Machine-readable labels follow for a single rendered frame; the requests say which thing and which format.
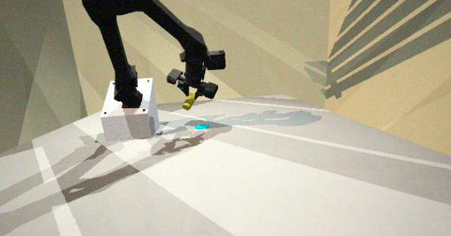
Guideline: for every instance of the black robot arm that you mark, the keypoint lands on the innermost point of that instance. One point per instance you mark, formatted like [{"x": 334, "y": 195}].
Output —
[{"x": 104, "y": 14}]

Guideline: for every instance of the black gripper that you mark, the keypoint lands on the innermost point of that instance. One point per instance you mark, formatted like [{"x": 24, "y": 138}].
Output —
[{"x": 194, "y": 80}]

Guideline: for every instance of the yellow cylinder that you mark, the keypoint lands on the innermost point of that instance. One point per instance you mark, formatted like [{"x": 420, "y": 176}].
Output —
[{"x": 189, "y": 101}]

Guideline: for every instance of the cyan circle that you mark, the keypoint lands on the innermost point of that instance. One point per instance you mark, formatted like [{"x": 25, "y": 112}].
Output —
[{"x": 202, "y": 126}]

